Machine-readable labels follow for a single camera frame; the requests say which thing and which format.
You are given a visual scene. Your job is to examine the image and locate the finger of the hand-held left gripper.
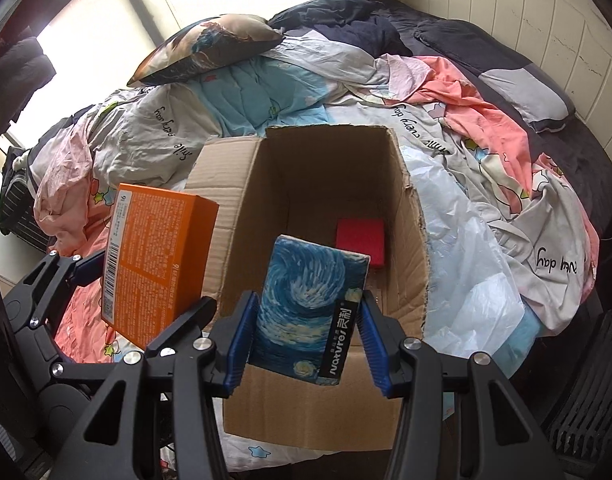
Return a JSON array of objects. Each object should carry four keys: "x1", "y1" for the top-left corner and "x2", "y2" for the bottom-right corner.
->
[
  {"x1": 2, "y1": 252, "x2": 108, "y2": 338},
  {"x1": 145, "y1": 296, "x2": 219, "y2": 357}
]

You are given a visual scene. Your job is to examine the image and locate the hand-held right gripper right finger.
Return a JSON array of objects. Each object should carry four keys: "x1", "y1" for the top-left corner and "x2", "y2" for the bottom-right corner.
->
[{"x1": 358, "y1": 290, "x2": 563, "y2": 480}]

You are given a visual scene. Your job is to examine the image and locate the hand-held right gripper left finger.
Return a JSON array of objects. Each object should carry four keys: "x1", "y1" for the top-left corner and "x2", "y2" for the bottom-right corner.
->
[{"x1": 71, "y1": 290, "x2": 260, "y2": 480}]

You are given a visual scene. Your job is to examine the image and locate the orange carton box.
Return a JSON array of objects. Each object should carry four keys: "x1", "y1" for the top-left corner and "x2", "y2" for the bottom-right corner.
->
[{"x1": 100, "y1": 183, "x2": 220, "y2": 337}]

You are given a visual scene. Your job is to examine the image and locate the blue swirl-print tissue pack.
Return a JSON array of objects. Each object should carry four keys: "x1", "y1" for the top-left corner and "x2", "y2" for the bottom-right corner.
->
[{"x1": 247, "y1": 234, "x2": 372, "y2": 387}]

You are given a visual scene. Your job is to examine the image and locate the brown cardboard box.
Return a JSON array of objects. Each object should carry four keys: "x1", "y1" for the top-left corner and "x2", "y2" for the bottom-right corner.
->
[{"x1": 185, "y1": 125, "x2": 432, "y2": 451}]

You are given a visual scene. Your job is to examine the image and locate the black suitcase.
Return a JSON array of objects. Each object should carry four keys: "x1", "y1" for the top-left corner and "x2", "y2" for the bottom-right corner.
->
[{"x1": 0, "y1": 144, "x2": 53, "y2": 253}]

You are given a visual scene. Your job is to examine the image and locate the red rectangular block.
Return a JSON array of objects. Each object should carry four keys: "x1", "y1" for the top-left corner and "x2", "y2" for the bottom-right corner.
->
[{"x1": 336, "y1": 218, "x2": 385, "y2": 268}]

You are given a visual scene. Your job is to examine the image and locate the white plastic bag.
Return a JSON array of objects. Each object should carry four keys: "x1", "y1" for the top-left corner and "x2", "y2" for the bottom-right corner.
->
[{"x1": 400, "y1": 147, "x2": 528, "y2": 378}]

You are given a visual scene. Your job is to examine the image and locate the white pink printed duvet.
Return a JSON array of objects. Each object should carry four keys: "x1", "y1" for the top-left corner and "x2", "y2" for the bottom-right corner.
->
[{"x1": 33, "y1": 27, "x2": 602, "y2": 468}]

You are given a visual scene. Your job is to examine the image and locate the light blue packet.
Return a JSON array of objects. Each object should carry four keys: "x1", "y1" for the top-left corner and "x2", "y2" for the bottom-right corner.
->
[{"x1": 503, "y1": 307, "x2": 544, "y2": 363}]

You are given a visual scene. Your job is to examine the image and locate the dark hanging clothes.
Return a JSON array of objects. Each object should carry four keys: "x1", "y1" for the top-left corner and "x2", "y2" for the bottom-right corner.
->
[{"x1": 0, "y1": 35, "x2": 57, "y2": 153}]

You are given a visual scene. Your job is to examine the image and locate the black slatted plastic crate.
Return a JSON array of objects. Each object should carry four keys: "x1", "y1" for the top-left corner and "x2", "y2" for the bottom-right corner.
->
[{"x1": 543, "y1": 304, "x2": 612, "y2": 462}]

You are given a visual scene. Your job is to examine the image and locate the printed throw pillow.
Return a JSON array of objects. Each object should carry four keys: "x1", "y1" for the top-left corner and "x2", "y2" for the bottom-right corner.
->
[{"x1": 127, "y1": 14, "x2": 287, "y2": 87}]

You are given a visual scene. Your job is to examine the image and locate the dark bed sheet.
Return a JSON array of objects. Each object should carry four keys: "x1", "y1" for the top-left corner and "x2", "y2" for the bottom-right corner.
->
[{"x1": 376, "y1": 0, "x2": 612, "y2": 246}]

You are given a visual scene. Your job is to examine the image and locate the grey navy pillow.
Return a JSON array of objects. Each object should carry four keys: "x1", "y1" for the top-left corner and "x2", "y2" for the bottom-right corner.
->
[{"x1": 415, "y1": 19, "x2": 577, "y2": 134}]

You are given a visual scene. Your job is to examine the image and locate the navy blanket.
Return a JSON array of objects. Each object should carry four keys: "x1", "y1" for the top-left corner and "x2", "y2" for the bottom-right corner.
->
[{"x1": 267, "y1": 0, "x2": 418, "y2": 59}]

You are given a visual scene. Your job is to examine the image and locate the white panelled headboard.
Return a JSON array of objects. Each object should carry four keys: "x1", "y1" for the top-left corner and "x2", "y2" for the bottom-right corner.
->
[{"x1": 346, "y1": 0, "x2": 612, "y2": 128}]

